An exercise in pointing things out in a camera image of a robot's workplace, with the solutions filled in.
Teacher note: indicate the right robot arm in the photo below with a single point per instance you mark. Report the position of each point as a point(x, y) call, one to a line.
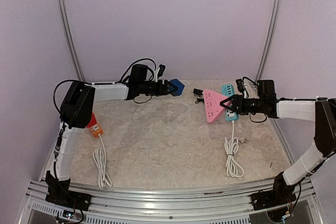
point(313, 118)

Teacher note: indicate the orange power strip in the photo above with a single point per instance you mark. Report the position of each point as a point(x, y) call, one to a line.
point(96, 130)

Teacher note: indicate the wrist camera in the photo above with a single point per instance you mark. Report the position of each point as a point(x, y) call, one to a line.
point(241, 87)
point(159, 72)

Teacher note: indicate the aluminium frame post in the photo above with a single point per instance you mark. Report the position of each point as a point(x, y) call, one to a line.
point(70, 40)
point(269, 38)

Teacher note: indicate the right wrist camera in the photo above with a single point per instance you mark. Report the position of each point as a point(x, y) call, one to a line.
point(241, 87)

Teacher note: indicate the blue cube socket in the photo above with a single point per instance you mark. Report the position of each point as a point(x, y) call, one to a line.
point(182, 86)

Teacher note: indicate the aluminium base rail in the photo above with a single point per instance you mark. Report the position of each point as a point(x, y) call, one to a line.
point(184, 205)

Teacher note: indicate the red cube socket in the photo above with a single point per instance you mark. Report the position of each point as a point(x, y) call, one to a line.
point(93, 121)

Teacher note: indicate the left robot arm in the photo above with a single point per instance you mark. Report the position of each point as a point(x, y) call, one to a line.
point(76, 113)

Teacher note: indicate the right aluminium frame post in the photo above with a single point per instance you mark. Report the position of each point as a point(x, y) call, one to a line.
point(269, 38)

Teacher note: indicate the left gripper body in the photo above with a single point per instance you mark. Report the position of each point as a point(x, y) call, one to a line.
point(158, 91)

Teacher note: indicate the pink triangular power strip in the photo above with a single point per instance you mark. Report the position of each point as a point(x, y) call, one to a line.
point(213, 109)

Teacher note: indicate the left aluminium frame post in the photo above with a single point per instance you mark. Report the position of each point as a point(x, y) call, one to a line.
point(70, 40)

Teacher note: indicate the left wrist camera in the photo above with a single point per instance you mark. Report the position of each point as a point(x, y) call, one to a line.
point(159, 72)

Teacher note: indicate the black power adapter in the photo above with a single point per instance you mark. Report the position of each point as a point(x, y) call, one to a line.
point(197, 91)

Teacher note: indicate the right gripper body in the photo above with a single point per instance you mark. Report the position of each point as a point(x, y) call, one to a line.
point(244, 108)

